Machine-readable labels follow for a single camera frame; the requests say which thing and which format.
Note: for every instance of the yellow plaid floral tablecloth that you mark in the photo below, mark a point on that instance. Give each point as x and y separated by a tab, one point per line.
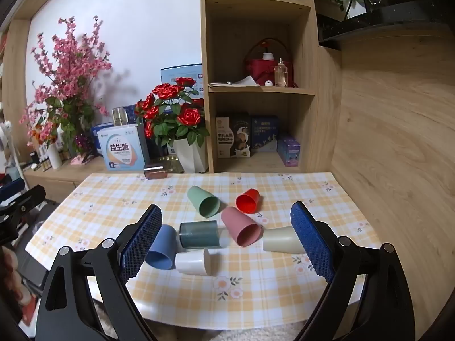
248	284

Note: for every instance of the wooden shelf unit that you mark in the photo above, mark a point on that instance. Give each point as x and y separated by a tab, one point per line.
320	113

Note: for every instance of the light blue carton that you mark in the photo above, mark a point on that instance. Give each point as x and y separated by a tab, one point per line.
181	73

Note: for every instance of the glass perfume bottle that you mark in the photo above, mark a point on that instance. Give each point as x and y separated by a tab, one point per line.
280	76

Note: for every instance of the small brown metallic box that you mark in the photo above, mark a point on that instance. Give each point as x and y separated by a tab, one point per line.
155	171

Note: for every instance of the blue cup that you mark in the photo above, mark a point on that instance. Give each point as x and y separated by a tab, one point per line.
163	243

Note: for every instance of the beige cup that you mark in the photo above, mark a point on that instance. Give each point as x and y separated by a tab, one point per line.
282	242

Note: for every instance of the pink blossom flower bunch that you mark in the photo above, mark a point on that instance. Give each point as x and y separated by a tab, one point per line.
71	78

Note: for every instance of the dark blue box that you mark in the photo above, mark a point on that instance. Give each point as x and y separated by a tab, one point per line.
265	131

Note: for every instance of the clear teal cup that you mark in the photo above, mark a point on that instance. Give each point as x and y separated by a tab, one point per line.
198	234

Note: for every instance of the white printed box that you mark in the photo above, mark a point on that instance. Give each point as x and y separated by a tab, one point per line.
121	149

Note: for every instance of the metal tumbler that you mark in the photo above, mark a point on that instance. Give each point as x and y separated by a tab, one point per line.
119	117

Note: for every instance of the white cup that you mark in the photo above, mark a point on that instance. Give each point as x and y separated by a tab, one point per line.
190	262

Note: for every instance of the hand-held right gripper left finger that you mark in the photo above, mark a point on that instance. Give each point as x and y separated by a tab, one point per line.
138	245

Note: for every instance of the red rose bouquet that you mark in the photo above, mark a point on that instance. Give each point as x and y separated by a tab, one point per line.
177	113

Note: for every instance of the red cup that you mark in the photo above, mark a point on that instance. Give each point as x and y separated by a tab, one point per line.
248	199

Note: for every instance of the black wall shelf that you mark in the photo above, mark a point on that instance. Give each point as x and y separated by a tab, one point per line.
373	25

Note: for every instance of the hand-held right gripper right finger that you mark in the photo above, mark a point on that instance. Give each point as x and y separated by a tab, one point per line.
312	241

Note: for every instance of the purple box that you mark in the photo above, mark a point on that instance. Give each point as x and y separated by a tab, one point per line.
289	152

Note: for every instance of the green cup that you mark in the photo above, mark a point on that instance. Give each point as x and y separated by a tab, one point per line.
204	201

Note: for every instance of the white faceted vase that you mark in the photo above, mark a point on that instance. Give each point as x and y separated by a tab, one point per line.
190	156

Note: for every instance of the cream and black snack box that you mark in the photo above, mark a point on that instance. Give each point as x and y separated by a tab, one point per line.
227	138

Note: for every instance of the pink cup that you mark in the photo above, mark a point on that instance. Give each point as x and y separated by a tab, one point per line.
236	222

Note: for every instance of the stack of papers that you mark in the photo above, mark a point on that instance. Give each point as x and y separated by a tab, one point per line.
231	83

